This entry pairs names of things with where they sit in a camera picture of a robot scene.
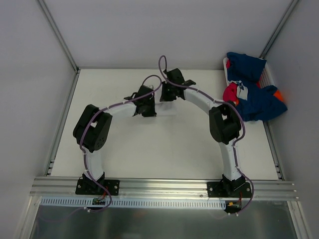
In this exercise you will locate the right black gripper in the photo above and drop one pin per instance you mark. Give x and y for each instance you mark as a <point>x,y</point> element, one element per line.
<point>166,94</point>

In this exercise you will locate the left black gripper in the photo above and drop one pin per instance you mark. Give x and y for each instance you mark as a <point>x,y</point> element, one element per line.
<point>148,109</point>

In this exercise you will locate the white t shirt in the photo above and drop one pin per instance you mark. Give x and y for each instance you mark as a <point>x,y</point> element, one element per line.
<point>165,109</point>

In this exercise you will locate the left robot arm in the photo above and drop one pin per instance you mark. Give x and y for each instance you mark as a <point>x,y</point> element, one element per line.
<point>92,129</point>

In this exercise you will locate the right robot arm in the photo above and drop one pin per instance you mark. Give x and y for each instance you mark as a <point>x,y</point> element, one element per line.
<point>224,123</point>

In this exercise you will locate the pink t shirt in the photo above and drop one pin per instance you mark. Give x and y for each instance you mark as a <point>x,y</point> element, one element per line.
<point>230,93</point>

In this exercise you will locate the blue t shirt pile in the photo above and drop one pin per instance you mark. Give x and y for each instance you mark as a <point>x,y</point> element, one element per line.
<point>254,102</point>

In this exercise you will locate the white plastic basket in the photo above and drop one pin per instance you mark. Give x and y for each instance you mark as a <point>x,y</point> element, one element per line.
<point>266,78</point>

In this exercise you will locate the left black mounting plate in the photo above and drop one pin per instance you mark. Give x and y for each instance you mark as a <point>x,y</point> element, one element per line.
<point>86,186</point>

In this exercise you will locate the black mounting plate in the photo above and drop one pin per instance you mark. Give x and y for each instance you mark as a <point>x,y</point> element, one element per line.
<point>86,186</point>
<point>222,189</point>

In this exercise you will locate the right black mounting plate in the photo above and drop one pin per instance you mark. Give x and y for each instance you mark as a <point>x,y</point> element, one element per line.
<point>222,189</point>

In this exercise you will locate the orange t shirt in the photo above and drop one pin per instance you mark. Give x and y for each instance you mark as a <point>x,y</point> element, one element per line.
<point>279,95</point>

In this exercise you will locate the left corner aluminium post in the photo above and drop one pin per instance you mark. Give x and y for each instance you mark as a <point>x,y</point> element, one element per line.
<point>56,31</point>

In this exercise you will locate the corner aluminium post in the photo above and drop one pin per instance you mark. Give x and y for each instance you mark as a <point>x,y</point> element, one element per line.
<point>56,31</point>
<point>279,27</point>

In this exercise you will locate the right corner aluminium post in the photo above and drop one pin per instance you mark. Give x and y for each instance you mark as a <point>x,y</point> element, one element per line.
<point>279,27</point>

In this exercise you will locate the white slotted cable duct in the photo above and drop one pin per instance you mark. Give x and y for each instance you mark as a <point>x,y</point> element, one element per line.
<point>133,203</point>

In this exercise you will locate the aluminium front rail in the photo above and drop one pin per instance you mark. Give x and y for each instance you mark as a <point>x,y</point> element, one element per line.
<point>264,190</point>

